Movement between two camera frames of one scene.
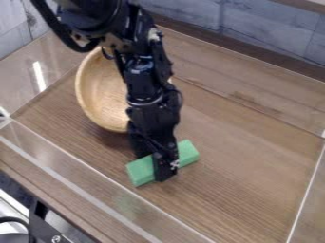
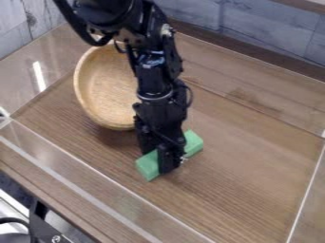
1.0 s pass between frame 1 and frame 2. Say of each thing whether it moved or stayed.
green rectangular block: moved
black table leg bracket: stayed
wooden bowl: stayed
